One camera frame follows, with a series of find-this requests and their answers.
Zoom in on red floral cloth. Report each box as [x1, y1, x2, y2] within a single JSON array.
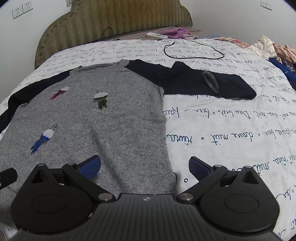
[[215, 37, 250, 48]]

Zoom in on white power strip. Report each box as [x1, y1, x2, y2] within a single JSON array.
[[146, 32, 168, 39]]

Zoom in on white script-printed quilt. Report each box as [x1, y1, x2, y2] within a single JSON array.
[[0, 37, 296, 241]]

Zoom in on grey sweater with navy sleeves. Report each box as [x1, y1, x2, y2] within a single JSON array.
[[0, 59, 257, 232]]

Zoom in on thin black charger cable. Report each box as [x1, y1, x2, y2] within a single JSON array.
[[100, 27, 121, 42]]

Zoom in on pink cloth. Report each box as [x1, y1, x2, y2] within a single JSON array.
[[154, 27, 191, 39]]

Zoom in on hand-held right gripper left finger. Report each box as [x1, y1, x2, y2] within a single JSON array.
[[24, 155, 116, 204]]

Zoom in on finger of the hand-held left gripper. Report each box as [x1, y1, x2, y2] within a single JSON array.
[[0, 169, 18, 190]]

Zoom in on olive padded headboard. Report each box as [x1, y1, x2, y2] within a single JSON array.
[[35, 0, 193, 69]]

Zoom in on peach cloth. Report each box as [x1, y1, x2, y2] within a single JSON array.
[[273, 43, 296, 64]]

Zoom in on long black cable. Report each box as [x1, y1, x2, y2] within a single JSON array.
[[164, 40, 225, 60]]

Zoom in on blue garment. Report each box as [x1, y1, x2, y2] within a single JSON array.
[[268, 57, 296, 91]]

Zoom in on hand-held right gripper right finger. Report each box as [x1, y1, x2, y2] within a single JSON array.
[[177, 156, 266, 204]]

